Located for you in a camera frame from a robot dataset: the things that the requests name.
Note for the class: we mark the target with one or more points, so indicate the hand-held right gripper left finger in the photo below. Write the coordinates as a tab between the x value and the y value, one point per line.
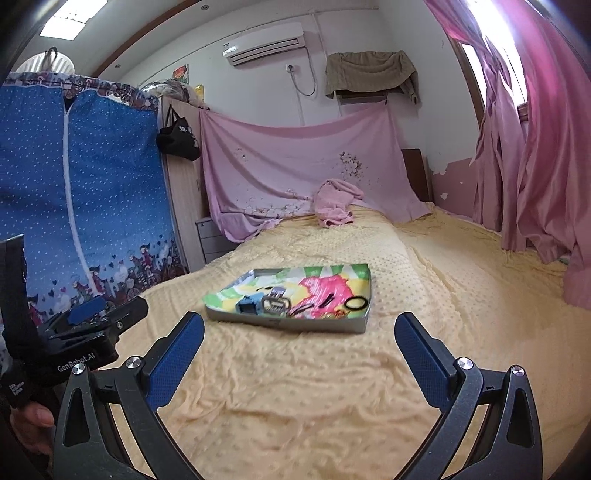
180	364

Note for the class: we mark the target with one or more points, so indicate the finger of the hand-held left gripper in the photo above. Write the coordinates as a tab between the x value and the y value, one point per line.
85	310
127	314

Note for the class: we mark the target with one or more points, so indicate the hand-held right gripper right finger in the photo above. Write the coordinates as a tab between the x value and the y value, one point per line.
420	355

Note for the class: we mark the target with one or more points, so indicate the cartoon printed tin tray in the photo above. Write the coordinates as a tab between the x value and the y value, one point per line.
318	286

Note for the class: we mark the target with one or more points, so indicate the person's left hand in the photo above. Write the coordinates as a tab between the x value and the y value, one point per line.
32	422

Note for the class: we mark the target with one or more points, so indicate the small blue box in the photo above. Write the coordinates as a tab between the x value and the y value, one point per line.
247	306

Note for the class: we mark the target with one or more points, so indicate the gold trinkets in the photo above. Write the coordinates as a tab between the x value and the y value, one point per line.
337	316

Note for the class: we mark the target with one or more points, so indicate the black hairpin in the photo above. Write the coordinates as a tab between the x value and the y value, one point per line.
302	309
328	301

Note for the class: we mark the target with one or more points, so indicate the silver metal hair claw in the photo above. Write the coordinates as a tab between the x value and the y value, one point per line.
275	303

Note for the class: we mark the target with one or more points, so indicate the grey nightstand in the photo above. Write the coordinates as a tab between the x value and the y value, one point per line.
214	240

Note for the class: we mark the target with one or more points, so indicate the wooden wardrobe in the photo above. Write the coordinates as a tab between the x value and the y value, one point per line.
182	203

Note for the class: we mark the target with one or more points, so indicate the yellow dotted blanket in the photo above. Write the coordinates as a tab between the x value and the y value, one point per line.
300	397

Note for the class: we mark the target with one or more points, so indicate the crumpled pink cloth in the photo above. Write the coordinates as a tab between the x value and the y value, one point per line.
337	203

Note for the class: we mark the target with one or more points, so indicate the brown wooden headboard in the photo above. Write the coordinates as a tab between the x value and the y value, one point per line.
418	173

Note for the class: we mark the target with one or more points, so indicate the black hanging bag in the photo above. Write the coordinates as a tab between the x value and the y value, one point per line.
178	136

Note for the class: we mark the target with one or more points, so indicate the plastic bags on wardrobe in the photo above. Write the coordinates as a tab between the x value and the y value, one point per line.
161	90

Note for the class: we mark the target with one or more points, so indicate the pink curtain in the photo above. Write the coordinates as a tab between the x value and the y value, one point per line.
540	161

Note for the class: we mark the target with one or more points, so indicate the white fan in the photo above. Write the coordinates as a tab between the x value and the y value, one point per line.
46	62

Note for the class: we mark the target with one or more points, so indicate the olive green cloth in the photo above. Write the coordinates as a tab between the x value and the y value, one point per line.
369	74

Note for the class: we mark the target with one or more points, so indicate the window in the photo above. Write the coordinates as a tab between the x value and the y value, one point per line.
473	69

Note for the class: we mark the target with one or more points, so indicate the ceiling light panel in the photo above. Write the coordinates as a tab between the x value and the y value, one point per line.
76	16

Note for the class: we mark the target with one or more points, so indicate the white air conditioner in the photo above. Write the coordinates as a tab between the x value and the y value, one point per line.
263	44

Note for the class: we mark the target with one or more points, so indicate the pink sheet hung on wall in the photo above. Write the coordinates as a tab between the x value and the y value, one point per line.
286	157

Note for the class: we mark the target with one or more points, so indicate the colourful wall poster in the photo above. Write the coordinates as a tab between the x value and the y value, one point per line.
181	74

